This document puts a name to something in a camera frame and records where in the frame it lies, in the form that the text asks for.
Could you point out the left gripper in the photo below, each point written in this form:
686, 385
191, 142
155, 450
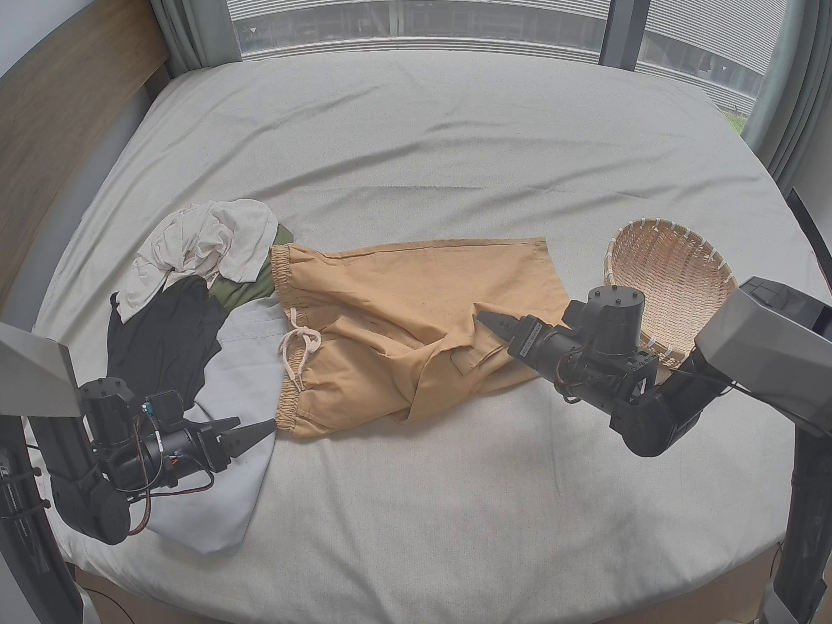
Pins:
195, 449

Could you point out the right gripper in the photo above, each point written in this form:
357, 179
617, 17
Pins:
536, 342

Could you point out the tan shorts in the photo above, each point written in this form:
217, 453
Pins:
390, 322

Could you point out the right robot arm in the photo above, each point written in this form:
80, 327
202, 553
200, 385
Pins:
747, 342

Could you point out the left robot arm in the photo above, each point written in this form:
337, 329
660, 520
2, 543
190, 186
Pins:
84, 498

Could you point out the pale blue garment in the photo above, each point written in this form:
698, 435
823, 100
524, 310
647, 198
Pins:
208, 504

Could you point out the black garment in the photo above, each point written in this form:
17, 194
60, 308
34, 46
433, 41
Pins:
162, 342

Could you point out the green garment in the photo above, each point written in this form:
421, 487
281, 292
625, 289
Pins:
244, 293

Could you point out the round woven basket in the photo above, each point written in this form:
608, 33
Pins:
676, 270

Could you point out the bed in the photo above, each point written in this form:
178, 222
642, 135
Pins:
422, 153

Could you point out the white garment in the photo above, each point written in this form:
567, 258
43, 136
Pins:
208, 238

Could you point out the window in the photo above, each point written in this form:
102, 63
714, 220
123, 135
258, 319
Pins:
422, 4

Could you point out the grey-green curtain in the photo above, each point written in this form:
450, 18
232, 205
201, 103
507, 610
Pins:
793, 88
188, 17

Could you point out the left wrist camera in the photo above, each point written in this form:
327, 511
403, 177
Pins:
166, 405

